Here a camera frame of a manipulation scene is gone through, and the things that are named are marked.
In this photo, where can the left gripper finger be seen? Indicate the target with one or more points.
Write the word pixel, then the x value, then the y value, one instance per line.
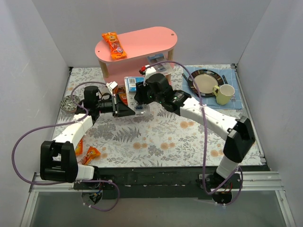
pixel 119 103
pixel 123 112

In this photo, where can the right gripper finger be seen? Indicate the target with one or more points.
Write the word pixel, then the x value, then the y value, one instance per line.
pixel 140 87
pixel 140 97

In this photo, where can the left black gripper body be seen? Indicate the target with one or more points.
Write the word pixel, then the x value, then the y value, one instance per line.
pixel 114 105

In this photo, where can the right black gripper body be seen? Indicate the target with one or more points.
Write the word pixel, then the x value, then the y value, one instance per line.
pixel 140 95

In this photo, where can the blue card razor pack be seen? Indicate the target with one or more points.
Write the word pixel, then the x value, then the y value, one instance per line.
pixel 130 87

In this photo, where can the small orange Gillette Fusion box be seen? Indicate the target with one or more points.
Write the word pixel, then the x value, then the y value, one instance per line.
pixel 122 94

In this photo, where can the clear blister razor pack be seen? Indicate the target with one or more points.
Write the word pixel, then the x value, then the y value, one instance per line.
pixel 164 68

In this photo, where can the orange Bic razor bag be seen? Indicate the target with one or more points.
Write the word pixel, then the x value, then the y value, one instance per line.
pixel 116 50
pixel 79 148
pixel 91 154

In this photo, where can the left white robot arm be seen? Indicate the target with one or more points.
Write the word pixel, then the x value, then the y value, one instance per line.
pixel 58 160

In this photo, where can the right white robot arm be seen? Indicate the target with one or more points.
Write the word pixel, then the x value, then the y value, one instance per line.
pixel 237 133

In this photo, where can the pink three-tier shelf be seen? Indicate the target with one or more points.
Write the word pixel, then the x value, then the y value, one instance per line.
pixel 138 45

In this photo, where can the floral tablecloth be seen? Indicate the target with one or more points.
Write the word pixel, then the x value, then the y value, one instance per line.
pixel 156 139

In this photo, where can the dark rimmed cream plate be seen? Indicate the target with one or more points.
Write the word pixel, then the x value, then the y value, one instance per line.
pixel 206 81

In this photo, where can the pale yellow mug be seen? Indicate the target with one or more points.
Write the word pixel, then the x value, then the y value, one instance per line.
pixel 223 93

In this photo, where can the blue checked placemat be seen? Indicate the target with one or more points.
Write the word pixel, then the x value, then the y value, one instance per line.
pixel 231 78

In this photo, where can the silver fork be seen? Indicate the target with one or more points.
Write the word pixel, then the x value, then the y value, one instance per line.
pixel 233 98

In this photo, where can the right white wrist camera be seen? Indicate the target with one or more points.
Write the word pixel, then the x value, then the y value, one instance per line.
pixel 147 71

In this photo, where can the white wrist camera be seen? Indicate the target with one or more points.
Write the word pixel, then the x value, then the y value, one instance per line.
pixel 147 71
pixel 112 87

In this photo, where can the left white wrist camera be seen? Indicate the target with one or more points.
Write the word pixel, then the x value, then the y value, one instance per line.
pixel 112 87

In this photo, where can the black handled knife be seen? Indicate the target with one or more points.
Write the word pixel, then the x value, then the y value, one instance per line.
pixel 225 80

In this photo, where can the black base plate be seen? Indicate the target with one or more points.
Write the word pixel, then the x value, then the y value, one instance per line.
pixel 162 182

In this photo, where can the aluminium frame rail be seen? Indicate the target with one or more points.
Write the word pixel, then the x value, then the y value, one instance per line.
pixel 252 181

